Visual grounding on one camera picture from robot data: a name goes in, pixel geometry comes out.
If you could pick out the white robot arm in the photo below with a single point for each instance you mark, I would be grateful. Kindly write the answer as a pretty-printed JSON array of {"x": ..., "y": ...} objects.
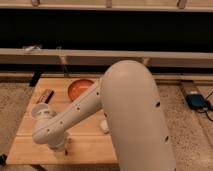
[{"x": 128, "y": 95}]

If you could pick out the wooden shelf rail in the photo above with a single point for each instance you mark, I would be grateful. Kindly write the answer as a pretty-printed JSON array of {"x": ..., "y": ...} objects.
[{"x": 33, "y": 55}]

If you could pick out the dark blue floor device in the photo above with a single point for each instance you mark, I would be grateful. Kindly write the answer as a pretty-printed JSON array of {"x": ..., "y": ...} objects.
[{"x": 196, "y": 101}]

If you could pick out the orange bowl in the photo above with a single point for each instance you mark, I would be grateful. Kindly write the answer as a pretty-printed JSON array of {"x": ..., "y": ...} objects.
[{"x": 77, "y": 87}]

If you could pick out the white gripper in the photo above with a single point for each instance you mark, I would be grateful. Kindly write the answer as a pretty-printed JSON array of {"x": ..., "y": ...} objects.
[{"x": 58, "y": 143}]

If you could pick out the white paper cup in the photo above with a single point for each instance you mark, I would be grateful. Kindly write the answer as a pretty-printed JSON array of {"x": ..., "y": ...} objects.
[{"x": 42, "y": 111}]

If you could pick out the brown snack bar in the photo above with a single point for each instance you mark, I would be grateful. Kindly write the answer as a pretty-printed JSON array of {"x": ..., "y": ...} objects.
[{"x": 45, "y": 96}]

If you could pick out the dark red pepper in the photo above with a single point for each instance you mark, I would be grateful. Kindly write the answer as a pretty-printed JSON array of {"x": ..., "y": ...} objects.
[{"x": 66, "y": 147}]

